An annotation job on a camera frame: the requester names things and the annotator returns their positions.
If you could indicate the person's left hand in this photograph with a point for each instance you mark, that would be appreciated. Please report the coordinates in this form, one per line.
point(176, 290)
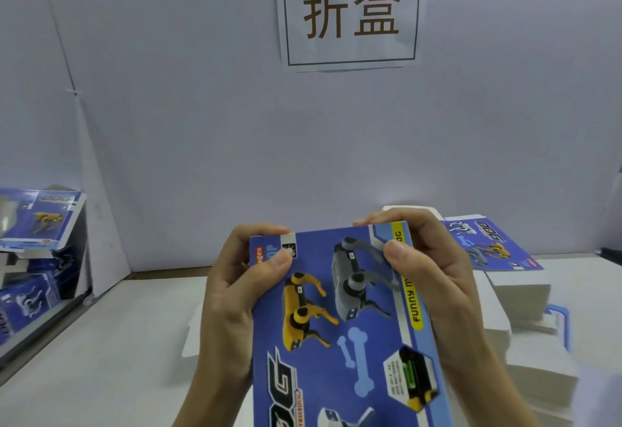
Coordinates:
point(233, 310)

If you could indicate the person's right hand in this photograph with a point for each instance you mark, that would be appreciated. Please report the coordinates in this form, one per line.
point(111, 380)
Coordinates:
point(442, 291)

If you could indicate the person's left forearm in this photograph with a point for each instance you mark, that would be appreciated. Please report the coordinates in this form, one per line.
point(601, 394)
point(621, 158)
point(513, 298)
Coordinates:
point(209, 404)

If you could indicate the person's right forearm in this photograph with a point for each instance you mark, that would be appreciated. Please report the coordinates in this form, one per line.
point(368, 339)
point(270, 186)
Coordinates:
point(491, 398)

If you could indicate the black object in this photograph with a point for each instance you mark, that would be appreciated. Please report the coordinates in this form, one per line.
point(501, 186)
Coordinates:
point(612, 255)

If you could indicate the pile of blue boxes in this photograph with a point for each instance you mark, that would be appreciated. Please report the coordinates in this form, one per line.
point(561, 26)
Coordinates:
point(39, 218)

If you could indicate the blue dog-print cardboard box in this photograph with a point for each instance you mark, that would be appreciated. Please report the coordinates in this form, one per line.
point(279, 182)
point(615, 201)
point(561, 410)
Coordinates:
point(340, 344)

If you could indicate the white paper wall sign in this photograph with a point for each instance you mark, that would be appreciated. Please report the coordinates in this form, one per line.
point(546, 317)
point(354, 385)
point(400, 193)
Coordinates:
point(350, 48)

